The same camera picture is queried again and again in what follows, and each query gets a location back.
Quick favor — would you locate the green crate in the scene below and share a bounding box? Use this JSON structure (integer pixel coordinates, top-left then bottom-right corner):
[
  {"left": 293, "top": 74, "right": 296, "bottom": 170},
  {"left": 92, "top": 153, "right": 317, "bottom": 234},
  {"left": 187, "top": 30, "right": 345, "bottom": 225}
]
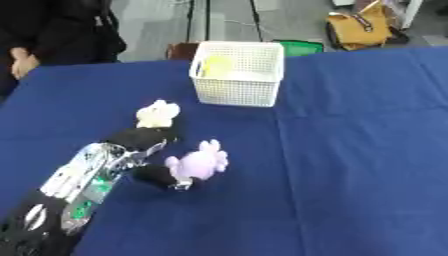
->
[{"left": 273, "top": 39, "right": 326, "bottom": 56}]

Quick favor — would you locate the yellow object in basket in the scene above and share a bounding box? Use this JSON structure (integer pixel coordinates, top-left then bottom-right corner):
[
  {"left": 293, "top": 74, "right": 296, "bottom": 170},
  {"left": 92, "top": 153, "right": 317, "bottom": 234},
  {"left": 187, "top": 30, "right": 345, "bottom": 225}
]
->
[{"left": 201, "top": 55, "right": 240, "bottom": 80}]

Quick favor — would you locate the black tripod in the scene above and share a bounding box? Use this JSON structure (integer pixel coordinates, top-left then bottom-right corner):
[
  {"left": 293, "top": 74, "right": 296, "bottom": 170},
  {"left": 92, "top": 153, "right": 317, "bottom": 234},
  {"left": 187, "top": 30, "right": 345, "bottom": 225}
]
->
[{"left": 183, "top": 0, "right": 266, "bottom": 44}]

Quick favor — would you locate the white soft toy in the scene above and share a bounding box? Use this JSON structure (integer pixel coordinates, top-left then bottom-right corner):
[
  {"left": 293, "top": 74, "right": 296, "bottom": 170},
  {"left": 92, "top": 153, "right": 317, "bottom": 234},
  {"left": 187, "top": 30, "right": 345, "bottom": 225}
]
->
[{"left": 134, "top": 98, "right": 182, "bottom": 129}]

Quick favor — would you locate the person's hand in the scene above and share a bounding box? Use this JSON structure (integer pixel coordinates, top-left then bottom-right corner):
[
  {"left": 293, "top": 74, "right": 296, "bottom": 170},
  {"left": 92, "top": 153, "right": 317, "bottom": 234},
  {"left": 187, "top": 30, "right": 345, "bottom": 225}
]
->
[{"left": 8, "top": 47, "right": 42, "bottom": 81}]

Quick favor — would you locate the yellow bag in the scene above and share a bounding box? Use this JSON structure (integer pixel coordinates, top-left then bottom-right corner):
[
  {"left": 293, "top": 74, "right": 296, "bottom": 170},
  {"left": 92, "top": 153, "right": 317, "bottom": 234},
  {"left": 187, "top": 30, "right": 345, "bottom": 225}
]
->
[{"left": 323, "top": 3, "right": 396, "bottom": 52}]

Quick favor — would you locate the brown chair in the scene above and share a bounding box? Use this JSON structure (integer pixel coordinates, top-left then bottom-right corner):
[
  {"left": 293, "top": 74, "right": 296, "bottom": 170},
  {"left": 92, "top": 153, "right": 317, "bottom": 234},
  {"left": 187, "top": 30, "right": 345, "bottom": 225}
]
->
[{"left": 164, "top": 41, "right": 203, "bottom": 62}]

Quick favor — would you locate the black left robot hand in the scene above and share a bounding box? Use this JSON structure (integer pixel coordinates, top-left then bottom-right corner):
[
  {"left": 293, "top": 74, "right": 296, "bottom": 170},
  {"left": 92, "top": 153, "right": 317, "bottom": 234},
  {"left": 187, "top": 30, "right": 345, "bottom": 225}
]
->
[{"left": 101, "top": 126, "right": 196, "bottom": 192}]

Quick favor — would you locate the person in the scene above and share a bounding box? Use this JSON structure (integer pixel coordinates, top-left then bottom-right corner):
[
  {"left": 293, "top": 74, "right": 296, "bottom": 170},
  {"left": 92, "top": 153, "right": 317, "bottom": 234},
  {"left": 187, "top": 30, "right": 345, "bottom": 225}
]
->
[{"left": 0, "top": 0, "right": 130, "bottom": 101}]

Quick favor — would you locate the purple soft toy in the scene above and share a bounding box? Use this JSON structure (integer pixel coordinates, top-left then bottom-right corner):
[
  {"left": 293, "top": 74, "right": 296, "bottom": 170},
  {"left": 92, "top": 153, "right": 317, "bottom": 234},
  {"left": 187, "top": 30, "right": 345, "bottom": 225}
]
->
[{"left": 162, "top": 138, "right": 231, "bottom": 181}]

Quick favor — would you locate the white plastic basket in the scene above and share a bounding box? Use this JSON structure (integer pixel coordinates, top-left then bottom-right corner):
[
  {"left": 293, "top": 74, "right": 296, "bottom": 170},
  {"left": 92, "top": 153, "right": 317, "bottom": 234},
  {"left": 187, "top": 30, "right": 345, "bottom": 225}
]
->
[{"left": 187, "top": 40, "right": 287, "bottom": 108}]

